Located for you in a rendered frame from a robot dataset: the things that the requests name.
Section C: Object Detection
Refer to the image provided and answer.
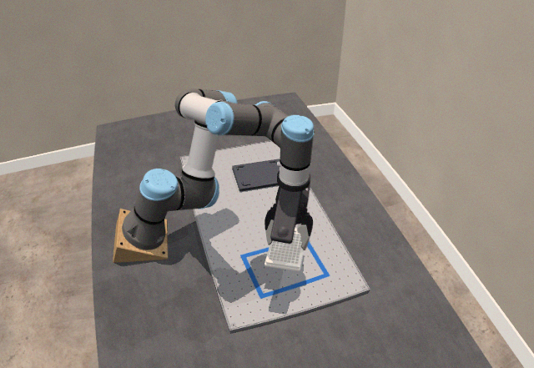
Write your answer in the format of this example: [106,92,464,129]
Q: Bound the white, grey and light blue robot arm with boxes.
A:
[122,88,314,250]

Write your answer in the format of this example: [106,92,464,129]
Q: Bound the blue tape outline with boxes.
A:
[241,242,330,299]

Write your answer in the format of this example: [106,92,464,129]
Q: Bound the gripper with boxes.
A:
[264,172,313,250]

